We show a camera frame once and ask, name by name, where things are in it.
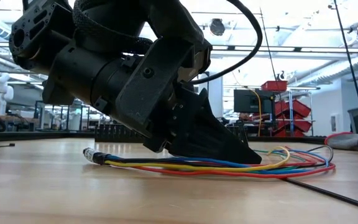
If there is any multicoloured wire harness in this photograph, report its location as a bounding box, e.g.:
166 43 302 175
82 144 337 180

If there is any yellow hanging cable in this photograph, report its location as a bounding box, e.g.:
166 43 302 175
249 88 262 138

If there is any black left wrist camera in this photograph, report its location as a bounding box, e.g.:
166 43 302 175
194 46 213 84

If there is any metal shelf rack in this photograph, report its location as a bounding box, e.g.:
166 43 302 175
272 86 322 138

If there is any black left camera cable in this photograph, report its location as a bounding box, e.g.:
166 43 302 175
190 0 264 85

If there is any wooden background table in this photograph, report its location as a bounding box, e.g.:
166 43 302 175
0 111 40 132

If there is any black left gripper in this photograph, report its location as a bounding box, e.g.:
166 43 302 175
91 39 263 165

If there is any thin black slanted cable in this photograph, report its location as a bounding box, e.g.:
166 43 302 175
333 0 358 133

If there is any small red storage bin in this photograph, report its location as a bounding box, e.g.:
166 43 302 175
260 80 288 92

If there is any black monitor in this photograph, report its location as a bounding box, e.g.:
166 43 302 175
233 88 275 114

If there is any white wall box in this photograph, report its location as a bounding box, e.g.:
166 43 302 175
330 113 343 133

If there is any black slotted cable tray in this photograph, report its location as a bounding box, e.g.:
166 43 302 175
94 123 250 144

